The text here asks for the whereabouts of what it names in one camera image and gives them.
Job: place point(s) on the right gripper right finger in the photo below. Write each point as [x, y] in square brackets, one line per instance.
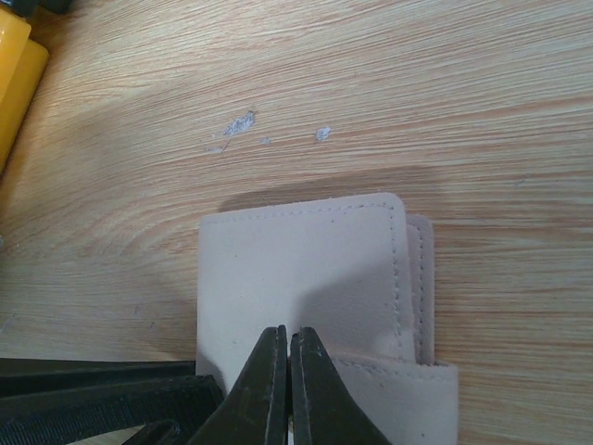
[323, 410]

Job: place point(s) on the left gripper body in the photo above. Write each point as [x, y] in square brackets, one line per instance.
[184, 403]

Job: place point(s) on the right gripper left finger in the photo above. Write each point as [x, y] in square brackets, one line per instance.
[255, 410]

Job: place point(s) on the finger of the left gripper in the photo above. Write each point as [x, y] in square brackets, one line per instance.
[27, 376]

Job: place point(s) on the beige card holder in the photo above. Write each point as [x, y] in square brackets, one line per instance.
[358, 270]

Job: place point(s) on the yellow card bin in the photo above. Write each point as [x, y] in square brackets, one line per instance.
[23, 62]

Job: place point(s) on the black bin with teal cards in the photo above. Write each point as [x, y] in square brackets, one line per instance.
[26, 8]

